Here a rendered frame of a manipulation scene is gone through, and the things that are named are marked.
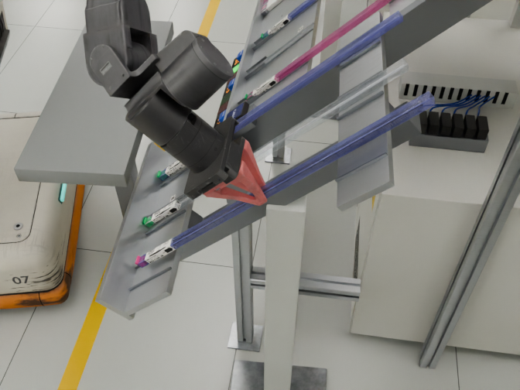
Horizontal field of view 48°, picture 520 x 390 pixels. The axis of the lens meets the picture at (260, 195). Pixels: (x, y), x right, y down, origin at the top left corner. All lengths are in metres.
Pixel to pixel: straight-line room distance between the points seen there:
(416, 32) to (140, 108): 0.48
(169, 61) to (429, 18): 0.44
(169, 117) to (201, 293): 1.16
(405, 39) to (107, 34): 0.48
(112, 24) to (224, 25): 2.16
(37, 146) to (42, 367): 0.65
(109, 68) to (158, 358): 1.13
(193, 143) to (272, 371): 0.76
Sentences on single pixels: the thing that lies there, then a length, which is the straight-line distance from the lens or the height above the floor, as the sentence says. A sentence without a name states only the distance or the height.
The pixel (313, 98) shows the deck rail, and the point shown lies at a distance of 1.05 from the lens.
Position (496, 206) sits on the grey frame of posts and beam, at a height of 0.66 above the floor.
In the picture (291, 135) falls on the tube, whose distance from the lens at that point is 0.81.
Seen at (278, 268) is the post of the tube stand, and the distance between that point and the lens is 1.01.
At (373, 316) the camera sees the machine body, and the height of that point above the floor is 0.16.
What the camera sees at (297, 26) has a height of 0.82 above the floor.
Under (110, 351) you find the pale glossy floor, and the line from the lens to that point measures 1.73.
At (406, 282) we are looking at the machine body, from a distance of 1.44.
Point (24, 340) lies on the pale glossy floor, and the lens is 1.82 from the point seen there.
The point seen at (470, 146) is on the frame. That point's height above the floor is 0.64.
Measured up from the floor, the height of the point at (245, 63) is 0.73.
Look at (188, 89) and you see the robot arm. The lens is 0.65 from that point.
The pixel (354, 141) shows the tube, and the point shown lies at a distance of 0.68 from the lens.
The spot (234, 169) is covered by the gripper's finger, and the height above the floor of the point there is 1.00.
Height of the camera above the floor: 1.49
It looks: 48 degrees down
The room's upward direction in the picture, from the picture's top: straight up
